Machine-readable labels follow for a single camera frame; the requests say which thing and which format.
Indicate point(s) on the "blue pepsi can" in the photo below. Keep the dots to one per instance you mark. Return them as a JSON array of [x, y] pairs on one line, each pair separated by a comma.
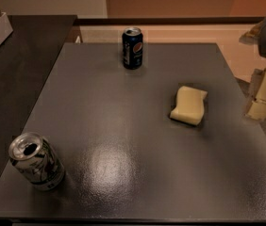
[[132, 48]]

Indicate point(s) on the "silver green soda can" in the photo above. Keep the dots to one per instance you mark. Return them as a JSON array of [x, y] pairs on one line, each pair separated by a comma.
[[32, 155]]

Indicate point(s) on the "yellow sponge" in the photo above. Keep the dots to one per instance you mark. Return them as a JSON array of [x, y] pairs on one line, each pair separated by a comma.
[[189, 106]]

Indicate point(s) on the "dark side counter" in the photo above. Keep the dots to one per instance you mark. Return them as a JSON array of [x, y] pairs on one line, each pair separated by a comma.
[[27, 57]]

